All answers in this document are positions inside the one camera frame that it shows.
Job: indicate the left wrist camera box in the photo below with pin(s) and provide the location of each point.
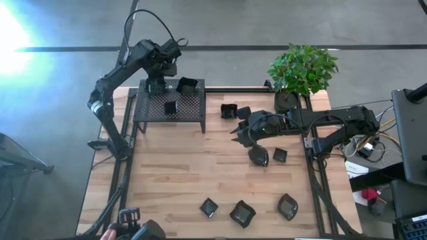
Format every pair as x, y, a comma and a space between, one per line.
171, 48

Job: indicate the green potted plant black pot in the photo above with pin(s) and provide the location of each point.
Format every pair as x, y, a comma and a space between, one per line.
300, 70

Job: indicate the black seat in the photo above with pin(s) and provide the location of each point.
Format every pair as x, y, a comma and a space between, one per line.
410, 198

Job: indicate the person's hand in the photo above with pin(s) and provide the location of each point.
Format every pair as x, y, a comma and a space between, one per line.
108, 235

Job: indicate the white paper box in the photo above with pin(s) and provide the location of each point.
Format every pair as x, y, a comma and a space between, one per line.
355, 169

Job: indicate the black power adapter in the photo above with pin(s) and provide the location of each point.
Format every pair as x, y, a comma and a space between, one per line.
366, 149

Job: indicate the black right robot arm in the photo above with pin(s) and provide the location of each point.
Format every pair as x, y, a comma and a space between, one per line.
350, 120

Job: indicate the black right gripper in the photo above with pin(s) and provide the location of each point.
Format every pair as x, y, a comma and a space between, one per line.
246, 131

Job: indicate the black deep square plate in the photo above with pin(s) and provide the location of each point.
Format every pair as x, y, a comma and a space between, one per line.
187, 87
229, 111

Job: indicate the black floor stand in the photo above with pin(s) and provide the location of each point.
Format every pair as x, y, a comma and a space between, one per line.
16, 156

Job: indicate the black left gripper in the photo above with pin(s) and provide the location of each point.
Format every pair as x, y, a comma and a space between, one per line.
158, 68

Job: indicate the red cloth object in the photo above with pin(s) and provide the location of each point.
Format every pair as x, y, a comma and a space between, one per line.
369, 194

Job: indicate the grey cloth object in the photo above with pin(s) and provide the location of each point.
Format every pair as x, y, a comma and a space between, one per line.
377, 207

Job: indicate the black pole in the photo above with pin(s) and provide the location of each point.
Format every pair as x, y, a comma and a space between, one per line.
417, 94

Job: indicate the black wavy square plate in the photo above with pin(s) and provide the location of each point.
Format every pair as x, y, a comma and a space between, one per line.
242, 214

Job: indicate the black aluminium frame rail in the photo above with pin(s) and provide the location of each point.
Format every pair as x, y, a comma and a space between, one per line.
127, 186
309, 170

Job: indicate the small black square plate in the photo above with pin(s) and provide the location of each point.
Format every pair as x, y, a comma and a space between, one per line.
280, 155
171, 106
209, 207

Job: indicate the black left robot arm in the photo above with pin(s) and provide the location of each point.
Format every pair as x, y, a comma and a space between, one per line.
113, 76

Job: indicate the black perforated metal shelf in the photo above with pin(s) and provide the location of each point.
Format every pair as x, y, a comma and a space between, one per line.
150, 111

